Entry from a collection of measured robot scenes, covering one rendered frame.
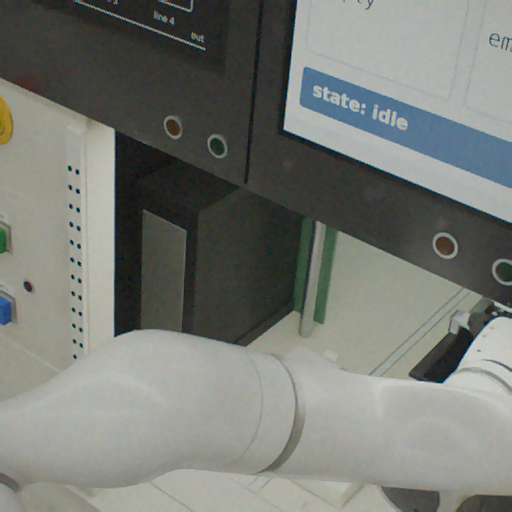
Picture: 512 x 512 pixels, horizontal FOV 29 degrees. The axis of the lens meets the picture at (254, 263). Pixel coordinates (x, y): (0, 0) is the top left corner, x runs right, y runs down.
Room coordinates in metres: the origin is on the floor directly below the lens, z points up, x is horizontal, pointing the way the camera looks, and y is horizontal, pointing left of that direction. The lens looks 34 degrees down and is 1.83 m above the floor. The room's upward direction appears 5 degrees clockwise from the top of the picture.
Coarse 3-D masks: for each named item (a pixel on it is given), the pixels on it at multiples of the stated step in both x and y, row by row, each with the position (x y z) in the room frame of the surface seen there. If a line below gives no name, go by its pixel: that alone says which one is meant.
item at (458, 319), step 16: (480, 304) 1.00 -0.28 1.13; (496, 304) 0.87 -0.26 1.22; (464, 320) 0.94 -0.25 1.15; (448, 336) 0.93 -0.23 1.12; (464, 336) 0.94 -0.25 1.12; (432, 352) 0.90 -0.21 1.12; (448, 352) 0.91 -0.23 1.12; (464, 352) 0.95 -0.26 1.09; (416, 368) 0.87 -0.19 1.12; (432, 368) 0.88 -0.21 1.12; (448, 368) 0.92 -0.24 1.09; (480, 496) 0.81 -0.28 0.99; (496, 496) 0.80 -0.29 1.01
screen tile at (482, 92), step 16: (496, 0) 0.64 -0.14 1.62; (496, 16) 0.64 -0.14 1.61; (480, 32) 0.65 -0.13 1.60; (480, 48) 0.64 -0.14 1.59; (480, 64) 0.64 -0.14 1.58; (496, 64) 0.64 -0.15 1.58; (480, 80) 0.64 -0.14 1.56; (496, 80) 0.64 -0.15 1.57; (480, 96) 0.64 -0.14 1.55; (496, 96) 0.63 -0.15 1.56; (480, 112) 0.64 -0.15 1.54; (496, 112) 0.63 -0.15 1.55
